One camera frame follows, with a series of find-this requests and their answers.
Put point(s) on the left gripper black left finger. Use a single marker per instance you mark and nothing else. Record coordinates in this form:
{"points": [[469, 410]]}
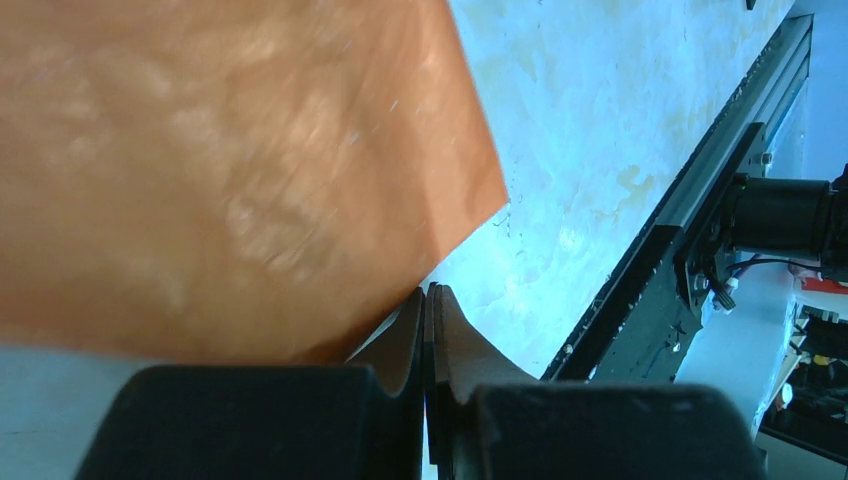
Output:
{"points": [[358, 420]]}

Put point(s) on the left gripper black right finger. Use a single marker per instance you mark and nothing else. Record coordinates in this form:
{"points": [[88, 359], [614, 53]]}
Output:
{"points": [[488, 419]]}

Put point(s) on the aluminium frame rail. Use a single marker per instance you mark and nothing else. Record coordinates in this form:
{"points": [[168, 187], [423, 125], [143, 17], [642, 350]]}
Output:
{"points": [[766, 94]]}

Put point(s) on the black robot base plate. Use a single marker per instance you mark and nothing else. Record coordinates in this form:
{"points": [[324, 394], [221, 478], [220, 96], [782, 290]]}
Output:
{"points": [[639, 328]]}

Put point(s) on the orange yellow wrapping paper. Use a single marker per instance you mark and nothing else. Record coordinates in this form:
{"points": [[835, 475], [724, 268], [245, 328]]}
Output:
{"points": [[231, 181]]}

